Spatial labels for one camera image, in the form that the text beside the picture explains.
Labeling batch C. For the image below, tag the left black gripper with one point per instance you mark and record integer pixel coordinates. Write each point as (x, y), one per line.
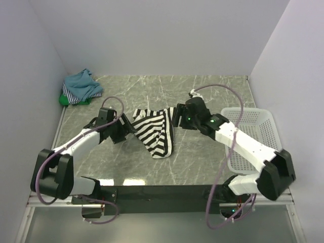
(126, 127)

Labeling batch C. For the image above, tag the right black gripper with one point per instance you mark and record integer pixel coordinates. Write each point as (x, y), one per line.
(181, 109)

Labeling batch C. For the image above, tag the black white striped tank top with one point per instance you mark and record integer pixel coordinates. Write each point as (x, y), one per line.
(155, 131)

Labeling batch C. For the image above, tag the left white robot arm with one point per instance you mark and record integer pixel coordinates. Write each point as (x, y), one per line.
(53, 173)

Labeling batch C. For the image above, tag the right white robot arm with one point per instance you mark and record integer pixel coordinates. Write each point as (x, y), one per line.
(275, 170)

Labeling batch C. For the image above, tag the blue striped folded tank top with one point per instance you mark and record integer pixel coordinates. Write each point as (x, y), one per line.
(72, 97)

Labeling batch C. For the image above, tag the teal folded tank top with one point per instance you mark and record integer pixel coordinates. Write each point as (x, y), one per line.
(82, 85)

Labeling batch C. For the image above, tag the green folded tank top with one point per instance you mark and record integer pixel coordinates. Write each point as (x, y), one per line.
(63, 100)

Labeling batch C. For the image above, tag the white plastic mesh basket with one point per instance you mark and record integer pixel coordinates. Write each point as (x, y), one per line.
(257, 129)

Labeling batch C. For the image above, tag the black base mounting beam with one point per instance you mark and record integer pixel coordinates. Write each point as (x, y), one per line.
(161, 199)

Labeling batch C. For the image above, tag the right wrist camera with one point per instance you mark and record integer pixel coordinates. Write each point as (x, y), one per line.
(194, 94)

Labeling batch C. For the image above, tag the aluminium rail frame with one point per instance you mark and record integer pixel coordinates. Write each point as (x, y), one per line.
(286, 200)

